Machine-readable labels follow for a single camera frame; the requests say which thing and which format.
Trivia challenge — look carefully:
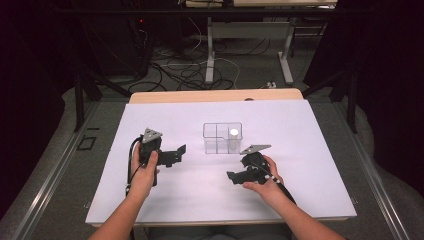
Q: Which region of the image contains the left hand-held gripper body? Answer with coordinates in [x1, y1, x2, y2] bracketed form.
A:
[138, 127, 178, 188]

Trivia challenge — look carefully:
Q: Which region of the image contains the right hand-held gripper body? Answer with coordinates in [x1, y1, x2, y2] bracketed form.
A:
[239, 144, 272, 185]

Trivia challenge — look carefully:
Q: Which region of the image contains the white cylindrical bottle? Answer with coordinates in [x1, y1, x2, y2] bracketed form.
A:
[227, 127, 242, 154]

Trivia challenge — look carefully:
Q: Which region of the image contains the clear plastic organizer box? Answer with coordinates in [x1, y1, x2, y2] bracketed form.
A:
[202, 122, 244, 155]

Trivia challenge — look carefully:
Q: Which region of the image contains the person's right hand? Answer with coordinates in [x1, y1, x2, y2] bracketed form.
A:
[242, 154, 285, 205]

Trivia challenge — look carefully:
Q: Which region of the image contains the person's left hand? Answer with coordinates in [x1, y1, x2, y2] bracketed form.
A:
[127, 142, 161, 201]

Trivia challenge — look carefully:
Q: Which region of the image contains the white table mat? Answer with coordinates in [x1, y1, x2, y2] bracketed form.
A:
[85, 99, 358, 225]

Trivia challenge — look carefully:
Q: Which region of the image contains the wooden table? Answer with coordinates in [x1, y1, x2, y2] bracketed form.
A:
[90, 88, 355, 230]

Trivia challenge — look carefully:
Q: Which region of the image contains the person's lap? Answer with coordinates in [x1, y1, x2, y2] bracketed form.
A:
[146, 223, 295, 240]

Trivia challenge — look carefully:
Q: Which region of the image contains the black computer tower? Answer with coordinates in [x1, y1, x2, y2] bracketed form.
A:
[83, 14, 153, 78]

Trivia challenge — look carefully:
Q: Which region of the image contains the white-legged desk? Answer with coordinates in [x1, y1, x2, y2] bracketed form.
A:
[184, 0, 338, 86]

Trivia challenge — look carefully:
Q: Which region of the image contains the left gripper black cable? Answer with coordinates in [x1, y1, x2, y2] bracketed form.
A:
[125, 135, 145, 198]

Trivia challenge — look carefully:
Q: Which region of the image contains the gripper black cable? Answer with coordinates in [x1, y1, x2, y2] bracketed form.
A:
[251, 162, 298, 206]
[125, 135, 145, 198]

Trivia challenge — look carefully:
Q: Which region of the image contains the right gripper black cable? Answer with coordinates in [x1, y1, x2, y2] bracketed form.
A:
[251, 162, 298, 206]

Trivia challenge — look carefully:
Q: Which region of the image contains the tangle of black floor cables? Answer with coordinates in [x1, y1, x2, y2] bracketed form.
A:
[128, 28, 272, 94]

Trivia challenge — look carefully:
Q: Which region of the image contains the black metal frame stand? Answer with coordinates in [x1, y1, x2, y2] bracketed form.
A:
[300, 64, 360, 135]
[73, 64, 133, 133]

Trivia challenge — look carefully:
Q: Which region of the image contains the white floor cable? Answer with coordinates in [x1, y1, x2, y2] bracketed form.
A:
[186, 16, 242, 90]

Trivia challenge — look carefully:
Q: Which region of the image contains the metal floor rail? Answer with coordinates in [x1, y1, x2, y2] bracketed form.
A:
[9, 100, 102, 240]
[332, 102, 413, 240]

